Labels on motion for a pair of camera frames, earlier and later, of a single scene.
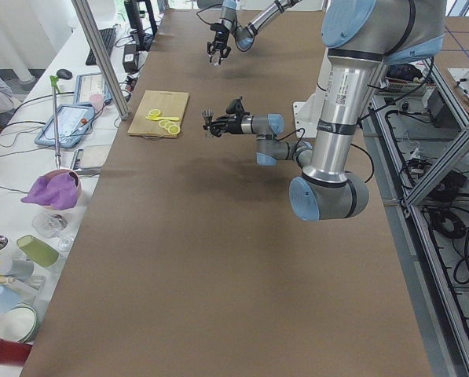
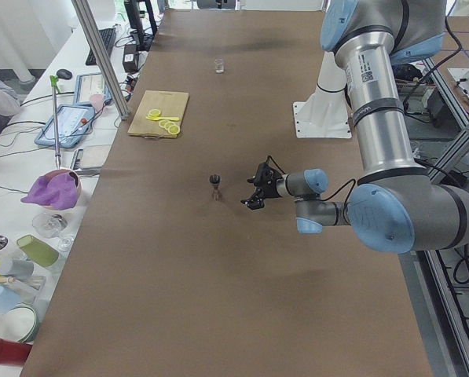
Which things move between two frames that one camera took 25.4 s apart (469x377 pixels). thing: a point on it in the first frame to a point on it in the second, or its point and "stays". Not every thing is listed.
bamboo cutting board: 169,104 stays
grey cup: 16,268 stays
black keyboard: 108,36 stays
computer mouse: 64,73 stays
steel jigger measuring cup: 207,115 to 215,179
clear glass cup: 215,57 to 219,65
